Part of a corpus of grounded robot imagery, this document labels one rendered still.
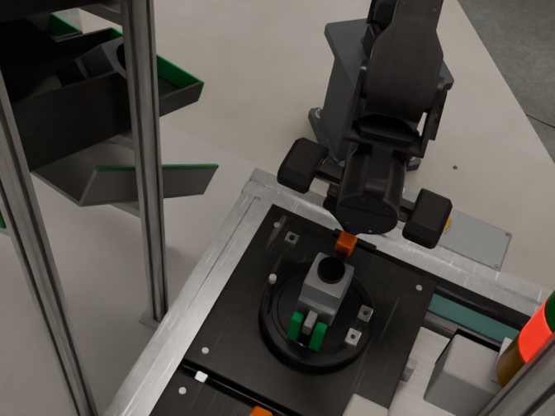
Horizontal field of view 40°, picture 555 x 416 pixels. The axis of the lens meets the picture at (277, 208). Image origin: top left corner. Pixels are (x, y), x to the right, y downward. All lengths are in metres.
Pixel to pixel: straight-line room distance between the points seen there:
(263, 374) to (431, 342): 0.24
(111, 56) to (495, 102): 0.83
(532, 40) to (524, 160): 1.61
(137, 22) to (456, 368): 0.38
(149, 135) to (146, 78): 0.07
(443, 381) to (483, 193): 0.63
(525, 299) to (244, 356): 0.38
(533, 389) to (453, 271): 0.49
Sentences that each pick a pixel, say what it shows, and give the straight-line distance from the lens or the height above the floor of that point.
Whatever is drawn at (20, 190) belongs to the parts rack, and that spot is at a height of 1.37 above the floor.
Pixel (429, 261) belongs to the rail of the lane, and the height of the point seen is 0.96.
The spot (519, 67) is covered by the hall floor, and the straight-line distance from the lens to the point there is 2.80.
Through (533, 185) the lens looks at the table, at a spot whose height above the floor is 0.86.
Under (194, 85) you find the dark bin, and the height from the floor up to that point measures 1.22.
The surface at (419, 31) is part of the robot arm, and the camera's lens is 0.71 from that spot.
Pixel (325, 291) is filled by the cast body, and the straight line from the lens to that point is 0.84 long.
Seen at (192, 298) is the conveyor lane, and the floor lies 0.96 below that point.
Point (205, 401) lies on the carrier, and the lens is 0.90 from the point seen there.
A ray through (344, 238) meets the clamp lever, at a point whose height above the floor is 1.08.
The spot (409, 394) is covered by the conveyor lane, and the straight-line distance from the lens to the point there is 1.00.
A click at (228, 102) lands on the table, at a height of 0.86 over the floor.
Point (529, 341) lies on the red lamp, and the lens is 0.58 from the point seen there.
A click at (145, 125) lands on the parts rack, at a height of 1.27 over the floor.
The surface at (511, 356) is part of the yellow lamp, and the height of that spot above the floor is 1.30.
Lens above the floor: 1.82
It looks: 55 degrees down
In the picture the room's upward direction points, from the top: 10 degrees clockwise
